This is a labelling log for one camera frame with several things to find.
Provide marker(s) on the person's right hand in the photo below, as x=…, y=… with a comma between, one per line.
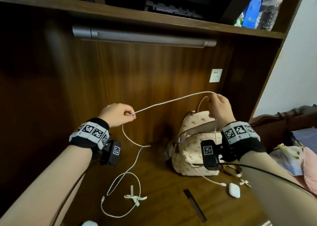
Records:
x=221, y=109

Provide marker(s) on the person's left hand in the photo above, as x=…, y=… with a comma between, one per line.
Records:
x=119, y=114

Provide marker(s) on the cream patterned backpack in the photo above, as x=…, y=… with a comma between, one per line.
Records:
x=193, y=144

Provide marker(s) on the white earbud case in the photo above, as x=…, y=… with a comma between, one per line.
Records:
x=89, y=223
x=234, y=190

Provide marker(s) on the black stick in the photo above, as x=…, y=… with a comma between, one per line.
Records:
x=194, y=204

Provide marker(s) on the person's left forearm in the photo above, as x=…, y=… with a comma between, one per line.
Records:
x=44, y=188

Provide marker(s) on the person's right forearm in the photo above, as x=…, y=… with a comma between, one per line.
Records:
x=277, y=196

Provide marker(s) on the right black marker wristband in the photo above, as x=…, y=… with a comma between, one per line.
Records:
x=237, y=134

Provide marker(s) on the black marker wristband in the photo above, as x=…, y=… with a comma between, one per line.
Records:
x=91, y=133
x=237, y=134

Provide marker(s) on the left black marker wristband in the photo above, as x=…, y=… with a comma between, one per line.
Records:
x=91, y=133

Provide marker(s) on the dark carved bed headboard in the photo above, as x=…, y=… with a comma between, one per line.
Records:
x=272, y=129

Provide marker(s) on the translucent plastic shopping bag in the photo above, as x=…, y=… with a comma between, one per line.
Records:
x=287, y=159

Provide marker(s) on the grey metal tube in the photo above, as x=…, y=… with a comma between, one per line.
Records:
x=148, y=37

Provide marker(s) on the blue checkered pillow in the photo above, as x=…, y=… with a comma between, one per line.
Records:
x=307, y=136

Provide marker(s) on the green white small packet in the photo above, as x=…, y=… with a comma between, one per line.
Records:
x=239, y=20

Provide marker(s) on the blue box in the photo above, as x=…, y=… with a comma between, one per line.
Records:
x=252, y=15

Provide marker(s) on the dark wooden shelf cabinet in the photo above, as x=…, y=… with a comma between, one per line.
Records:
x=148, y=16

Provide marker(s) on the pink bed sheet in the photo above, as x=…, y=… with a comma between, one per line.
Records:
x=301, y=181

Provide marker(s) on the pink quilt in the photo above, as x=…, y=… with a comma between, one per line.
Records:
x=310, y=168

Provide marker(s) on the white wall socket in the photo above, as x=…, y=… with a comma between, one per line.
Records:
x=216, y=76

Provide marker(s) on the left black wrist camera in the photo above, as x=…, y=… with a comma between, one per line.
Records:
x=112, y=154

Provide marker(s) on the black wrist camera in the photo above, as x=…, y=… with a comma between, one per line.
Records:
x=112, y=154
x=209, y=156

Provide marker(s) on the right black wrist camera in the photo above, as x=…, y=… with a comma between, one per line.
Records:
x=209, y=156

